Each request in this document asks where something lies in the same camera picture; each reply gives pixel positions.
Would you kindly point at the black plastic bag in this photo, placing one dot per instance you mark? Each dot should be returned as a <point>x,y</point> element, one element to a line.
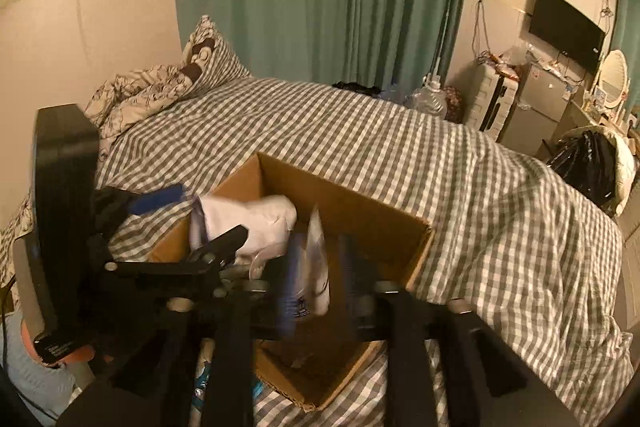
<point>585,167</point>

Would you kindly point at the white plastic packet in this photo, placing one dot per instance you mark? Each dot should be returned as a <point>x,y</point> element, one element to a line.
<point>316,267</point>

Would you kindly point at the cream padded chair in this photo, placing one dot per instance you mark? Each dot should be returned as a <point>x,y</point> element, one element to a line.
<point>625,177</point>

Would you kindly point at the white suitcase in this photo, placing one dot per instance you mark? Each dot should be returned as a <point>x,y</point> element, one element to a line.
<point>492,102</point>

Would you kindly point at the brown cardboard box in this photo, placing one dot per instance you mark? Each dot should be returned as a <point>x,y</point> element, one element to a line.
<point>360,212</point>

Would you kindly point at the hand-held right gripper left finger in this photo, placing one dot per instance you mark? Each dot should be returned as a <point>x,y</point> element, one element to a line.
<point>289,292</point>

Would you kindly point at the checked pillow with bear print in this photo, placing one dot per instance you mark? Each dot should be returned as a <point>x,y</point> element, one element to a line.
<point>215,57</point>

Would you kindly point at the grey checked bed cover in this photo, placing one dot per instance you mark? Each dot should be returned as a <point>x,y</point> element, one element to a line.
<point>450,207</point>

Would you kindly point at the narrow green curtain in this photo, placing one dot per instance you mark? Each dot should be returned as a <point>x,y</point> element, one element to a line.
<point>627,17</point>

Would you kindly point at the floral patterned duvet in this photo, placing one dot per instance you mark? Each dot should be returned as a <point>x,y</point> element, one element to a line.
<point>135,94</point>

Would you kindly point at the person's left forearm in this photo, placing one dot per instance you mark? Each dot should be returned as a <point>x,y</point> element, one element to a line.
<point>35,377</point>

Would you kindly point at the white cloth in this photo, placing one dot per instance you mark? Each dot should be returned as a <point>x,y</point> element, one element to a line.
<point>260,219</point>

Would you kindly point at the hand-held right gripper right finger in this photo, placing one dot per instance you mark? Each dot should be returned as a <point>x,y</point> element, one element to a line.
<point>352,277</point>

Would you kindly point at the black clothing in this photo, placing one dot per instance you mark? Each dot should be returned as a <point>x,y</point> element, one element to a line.
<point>355,86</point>

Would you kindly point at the oval white vanity mirror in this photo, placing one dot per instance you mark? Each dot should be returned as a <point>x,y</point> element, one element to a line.
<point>614,77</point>

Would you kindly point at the small grey refrigerator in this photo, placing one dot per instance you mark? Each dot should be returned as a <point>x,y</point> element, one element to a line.
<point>537,107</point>

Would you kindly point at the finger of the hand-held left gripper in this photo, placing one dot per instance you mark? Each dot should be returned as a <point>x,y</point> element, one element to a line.
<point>157,199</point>
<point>220,247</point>

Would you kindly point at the dark floral bag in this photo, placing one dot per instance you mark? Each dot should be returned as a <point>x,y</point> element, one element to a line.
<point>453,104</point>

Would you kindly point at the blue snack packet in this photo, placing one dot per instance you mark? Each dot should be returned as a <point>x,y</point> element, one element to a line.
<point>205,382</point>

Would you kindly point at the large clear water bottle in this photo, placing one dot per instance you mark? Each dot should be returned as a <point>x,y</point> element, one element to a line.
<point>430,99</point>

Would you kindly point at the black wall television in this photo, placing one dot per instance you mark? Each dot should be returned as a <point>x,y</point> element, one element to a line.
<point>565,29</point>

